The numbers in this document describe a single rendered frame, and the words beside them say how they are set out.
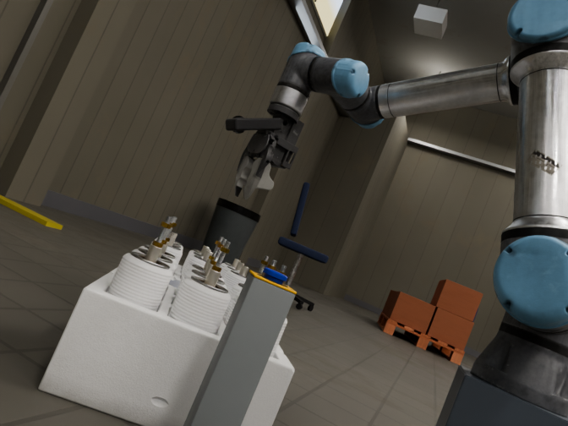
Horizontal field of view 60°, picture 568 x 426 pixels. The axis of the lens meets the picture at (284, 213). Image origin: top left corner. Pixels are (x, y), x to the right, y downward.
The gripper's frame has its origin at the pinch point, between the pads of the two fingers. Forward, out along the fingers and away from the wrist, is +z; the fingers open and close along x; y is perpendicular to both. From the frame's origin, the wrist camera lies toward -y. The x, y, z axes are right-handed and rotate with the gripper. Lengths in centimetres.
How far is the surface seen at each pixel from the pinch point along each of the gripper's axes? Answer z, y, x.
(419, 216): -178, 763, 580
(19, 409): 45, -29, -16
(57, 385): 43.0, -22.8, -10.1
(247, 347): 23.7, -7.2, -32.6
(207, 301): 21.9, -6.1, -15.3
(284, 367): 27.2, 7.7, -25.6
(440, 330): 17, 451, 234
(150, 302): 25.9, -13.7, -10.2
